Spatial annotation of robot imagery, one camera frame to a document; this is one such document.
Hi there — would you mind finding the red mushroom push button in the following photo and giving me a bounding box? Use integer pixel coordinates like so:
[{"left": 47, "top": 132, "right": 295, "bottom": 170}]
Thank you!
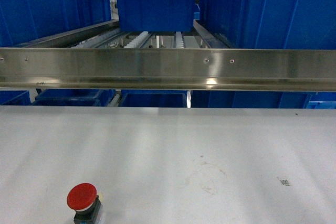
[{"left": 67, "top": 183, "right": 104, "bottom": 224}]

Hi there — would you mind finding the blue bin center shelf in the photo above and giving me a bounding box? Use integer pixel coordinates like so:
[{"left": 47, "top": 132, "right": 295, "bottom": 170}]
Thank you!
[{"left": 117, "top": 0, "right": 195, "bottom": 32}]

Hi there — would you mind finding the large blue bin right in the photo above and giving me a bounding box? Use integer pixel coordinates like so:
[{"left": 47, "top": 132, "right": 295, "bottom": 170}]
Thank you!
[{"left": 199, "top": 0, "right": 335, "bottom": 50}]

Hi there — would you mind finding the large blue bin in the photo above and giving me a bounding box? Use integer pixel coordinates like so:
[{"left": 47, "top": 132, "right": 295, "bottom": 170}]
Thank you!
[
  {"left": 1, "top": 0, "right": 111, "bottom": 47},
  {"left": 199, "top": 0, "right": 335, "bottom": 50}
]

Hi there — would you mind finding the large blue bin left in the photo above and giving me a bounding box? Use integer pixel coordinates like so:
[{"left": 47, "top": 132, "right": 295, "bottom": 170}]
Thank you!
[{"left": 1, "top": 0, "right": 111, "bottom": 47}]

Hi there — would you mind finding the steel shelf front rail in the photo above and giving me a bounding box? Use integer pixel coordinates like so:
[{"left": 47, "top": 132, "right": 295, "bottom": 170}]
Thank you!
[{"left": 1, "top": 48, "right": 335, "bottom": 92}]

